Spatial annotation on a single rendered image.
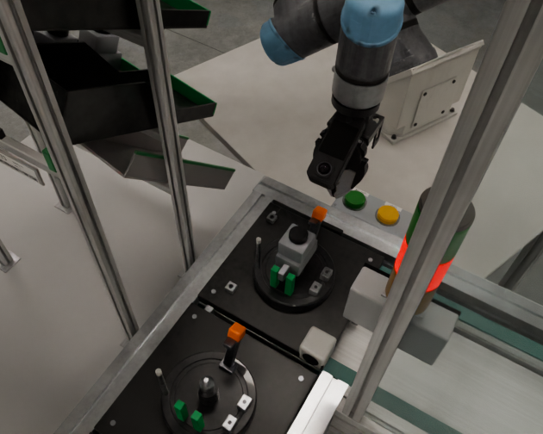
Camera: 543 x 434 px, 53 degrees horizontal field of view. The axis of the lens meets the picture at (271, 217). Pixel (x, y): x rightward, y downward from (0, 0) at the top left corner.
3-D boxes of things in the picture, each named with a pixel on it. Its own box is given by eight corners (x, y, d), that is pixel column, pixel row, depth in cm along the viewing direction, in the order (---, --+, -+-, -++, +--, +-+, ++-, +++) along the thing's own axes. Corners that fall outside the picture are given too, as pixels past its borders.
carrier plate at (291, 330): (270, 207, 107) (270, 201, 105) (383, 263, 100) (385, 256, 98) (197, 300, 94) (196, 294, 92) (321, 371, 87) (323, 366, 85)
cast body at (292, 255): (293, 238, 93) (296, 213, 88) (316, 250, 92) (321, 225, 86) (268, 274, 89) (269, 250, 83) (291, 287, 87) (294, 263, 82)
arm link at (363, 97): (376, 94, 73) (321, 73, 75) (370, 120, 76) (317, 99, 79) (397, 65, 77) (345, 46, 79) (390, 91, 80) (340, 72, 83)
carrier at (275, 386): (192, 307, 93) (185, 268, 83) (317, 379, 86) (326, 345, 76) (95, 432, 80) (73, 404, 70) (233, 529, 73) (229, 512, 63)
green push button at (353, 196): (349, 193, 109) (350, 186, 108) (367, 201, 108) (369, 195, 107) (340, 206, 107) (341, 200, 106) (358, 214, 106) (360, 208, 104)
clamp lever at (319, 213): (307, 239, 97) (317, 204, 92) (316, 244, 96) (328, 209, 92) (298, 249, 94) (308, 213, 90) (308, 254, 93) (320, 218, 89)
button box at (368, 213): (342, 201, 115) (346, 182, 110) (437, 245, 109) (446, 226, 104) (327, 224, 111) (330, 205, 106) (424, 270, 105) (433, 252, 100)
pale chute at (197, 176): (177, 156, 109) (187, 136, 108) (225, 189, 104) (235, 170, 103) (68, 135, 84) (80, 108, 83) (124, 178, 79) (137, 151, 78)
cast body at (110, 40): (103, 58, 95) (109, 19, 91) (120, 70, 93) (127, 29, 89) (61, 62, 88) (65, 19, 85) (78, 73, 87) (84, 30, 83)
